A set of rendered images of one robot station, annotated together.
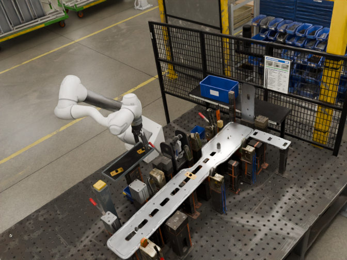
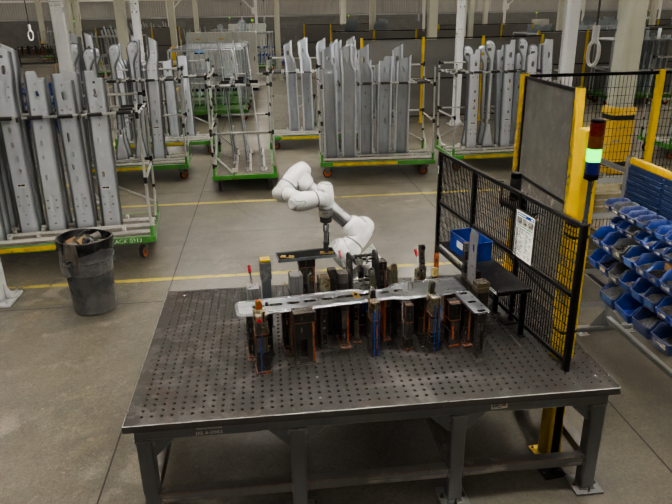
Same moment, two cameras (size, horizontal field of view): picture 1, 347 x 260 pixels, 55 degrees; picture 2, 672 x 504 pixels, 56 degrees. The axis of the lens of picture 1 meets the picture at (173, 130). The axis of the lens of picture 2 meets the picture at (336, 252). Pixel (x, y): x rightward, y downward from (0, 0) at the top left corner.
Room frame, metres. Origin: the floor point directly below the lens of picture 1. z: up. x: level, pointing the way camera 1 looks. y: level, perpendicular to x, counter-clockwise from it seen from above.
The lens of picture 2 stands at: (-1.38, -1.67, 2.57)
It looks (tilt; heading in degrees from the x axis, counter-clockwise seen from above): 21 degrees down; 30
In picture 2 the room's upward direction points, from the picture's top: 1 degrees counter-clockwise
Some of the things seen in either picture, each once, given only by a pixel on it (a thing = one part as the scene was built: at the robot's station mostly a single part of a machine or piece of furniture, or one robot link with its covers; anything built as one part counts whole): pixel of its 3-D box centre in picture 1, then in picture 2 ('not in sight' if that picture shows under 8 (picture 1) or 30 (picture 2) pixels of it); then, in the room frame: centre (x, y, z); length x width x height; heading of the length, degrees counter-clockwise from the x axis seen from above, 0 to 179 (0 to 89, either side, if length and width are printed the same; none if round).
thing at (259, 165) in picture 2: not in sight; (242, 124); (6.77, 4.82, 0.88); 1.91 x 1.00 x 1.76; 37
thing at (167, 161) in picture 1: (168, 178); (342, 299); (1.72, 0.10, 0.89); 0.13 x 0.11 x 0.38; 44
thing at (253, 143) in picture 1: (254, 157); (452, 322); (1.83, -0.58, 0.84); 0.11 x 0.10 x 0.28; 44
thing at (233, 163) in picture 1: (234, 177); (408, 326); (1.66, -0.38, 0.84); 0.11 x 0.08 x 0.29; 44
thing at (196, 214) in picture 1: (186, 198); (343, 320); (1.54, -0.01, 0.84); 0.17 x 0.06 x 0.29; 44
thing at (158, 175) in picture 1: (160, 191); (324, 304); (1.60, 0.16, 0.89); 0.13 x 0.11 x 0.38; 44
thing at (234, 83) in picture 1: (219, 88); (470, 244); (2.49, -0.46, 1.10); 0.30 x 0.17 x 0.13; 46
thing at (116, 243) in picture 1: (189, 178); (352, 296); (1.58, -0.05, 1.00); 1.38 x 0.22 x 0.02; 134
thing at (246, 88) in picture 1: (247, 103); (472, 256); (2.09, -0.60, 1.17); 0.12 x 0.01 x 0.34; 44
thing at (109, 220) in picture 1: (115, 234); (254, 313); (1.31, 0.48, 0.88); 0.11 x 0.10 x 0.36; 44
